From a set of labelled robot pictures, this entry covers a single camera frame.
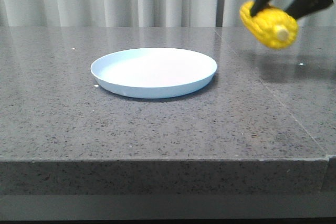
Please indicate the yellow corn cob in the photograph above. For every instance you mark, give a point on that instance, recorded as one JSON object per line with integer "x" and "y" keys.
{"x": 271, "y": 26}

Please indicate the light blue round plate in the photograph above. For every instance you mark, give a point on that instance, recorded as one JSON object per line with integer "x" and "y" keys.
{"x": 154, "y": 73}

